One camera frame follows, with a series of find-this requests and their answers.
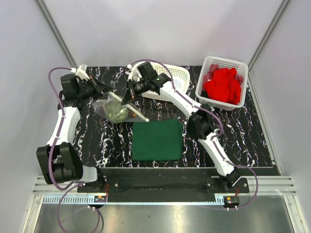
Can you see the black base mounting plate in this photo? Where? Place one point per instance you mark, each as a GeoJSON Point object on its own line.
{"type": "Point", "coordinates": [164, 185]}

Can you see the pink cloth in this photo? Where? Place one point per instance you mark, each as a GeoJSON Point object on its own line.
{"type": "Point", "coordinates": [213, 67]}

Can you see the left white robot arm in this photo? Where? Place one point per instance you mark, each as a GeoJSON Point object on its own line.
{"type": "Point", "coordinates": [58, 160]}

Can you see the folded green cloth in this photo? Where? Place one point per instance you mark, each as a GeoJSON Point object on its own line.
{"type": "Point", "coordinates": [157, 140]}

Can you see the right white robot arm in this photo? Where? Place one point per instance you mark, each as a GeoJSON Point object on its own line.
{"type": "Point", "coordinates": [203, 125]}

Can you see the green fake melon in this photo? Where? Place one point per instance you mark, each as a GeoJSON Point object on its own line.
{"type": "Point", "coordinates": [115, 112]}

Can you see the red cloth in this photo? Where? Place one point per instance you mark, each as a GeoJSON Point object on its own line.
{"type": "Point", "coordinates": [223, 87]}

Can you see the clear zip top bag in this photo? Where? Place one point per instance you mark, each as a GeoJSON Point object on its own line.
{"type": "Point", "coordinates": [135, 115]}

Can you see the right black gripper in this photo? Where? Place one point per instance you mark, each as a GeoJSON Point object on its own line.
{"type": "Point", "coordinates": [128, 97]}

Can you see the white rectangular perforated basket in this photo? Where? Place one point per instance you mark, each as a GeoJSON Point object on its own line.
{"type": "Point", "coordinates": [241, 68]}

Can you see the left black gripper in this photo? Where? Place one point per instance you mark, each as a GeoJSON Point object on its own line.
{"type": "Point", "coordinates": [99, 88]}

